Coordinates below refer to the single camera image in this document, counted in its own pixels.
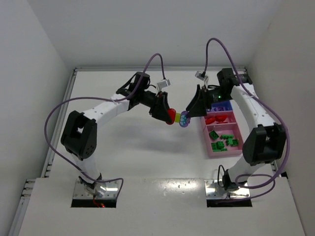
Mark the red round lego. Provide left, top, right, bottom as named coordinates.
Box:
left=215, top=115, right=227, bottom=123
left=167, top=108, right=177, bottom=125

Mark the purple brick from stack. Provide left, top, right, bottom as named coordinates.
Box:
left=211, top=106, right=226, bottom=112

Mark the yellow-green brick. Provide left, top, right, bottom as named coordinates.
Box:
left=175, top=113, right=181, bottom=123

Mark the red square lego brick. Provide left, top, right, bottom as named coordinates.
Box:
left=205, top=117, right=216, bottom=125

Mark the purple paw lego piece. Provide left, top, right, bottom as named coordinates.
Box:
left=179, top=111, right=190, bottom=128

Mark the green lego plate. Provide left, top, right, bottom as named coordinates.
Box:
left=220, top=134, right=234, bottom=140

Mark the large green plate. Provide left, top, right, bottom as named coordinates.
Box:
left=211, top=141, right=227, bottom=152

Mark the green base plate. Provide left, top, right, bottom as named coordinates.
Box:
left=220, top=138, right=234, bottom=147

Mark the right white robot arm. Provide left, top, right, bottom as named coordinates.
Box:
left=186, top=68, right=287, bottom=189

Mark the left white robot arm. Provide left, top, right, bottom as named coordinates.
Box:
left=61, top=72, right=176, bottom=191

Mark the small pink container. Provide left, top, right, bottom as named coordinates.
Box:
left=200, top=111, right=237, bottom=130

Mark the large pink container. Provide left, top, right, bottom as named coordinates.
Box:
left=203, top=122, right=244, bottom=158

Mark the green square lego in bin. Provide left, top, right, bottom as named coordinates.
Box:
left=232, top=139, right=239, bottom=147

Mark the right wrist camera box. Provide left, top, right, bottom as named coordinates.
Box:
left=195, top=71, right=209, bottom=88

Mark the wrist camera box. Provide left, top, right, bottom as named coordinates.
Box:
left=157, top=79, right=171, bottom=90
left=195, top=71, right=209, bottom=88

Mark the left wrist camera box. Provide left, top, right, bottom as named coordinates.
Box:
left=157, top=79, right=171, bottom=90

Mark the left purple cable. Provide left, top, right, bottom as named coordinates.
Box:
left=44, top=53, right=166, bottom=197

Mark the purple cable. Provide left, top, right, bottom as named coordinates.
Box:
left=203, top=38, right=291, bottom=200
left=44, top=53, right=166, bottom=197

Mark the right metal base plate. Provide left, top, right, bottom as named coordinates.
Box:
left=204, top=179, right=250, bottom=200

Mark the metal base plate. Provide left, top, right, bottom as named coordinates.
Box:
left=204, top=179, right=250, bottom=200
left=72, top=179, right=119, bottom=200

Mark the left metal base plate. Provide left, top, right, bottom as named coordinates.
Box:
left=72, top=179, right=119, bottom=200

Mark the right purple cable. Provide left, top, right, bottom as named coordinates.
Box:
left=203, top=38, right=291, bottom=200

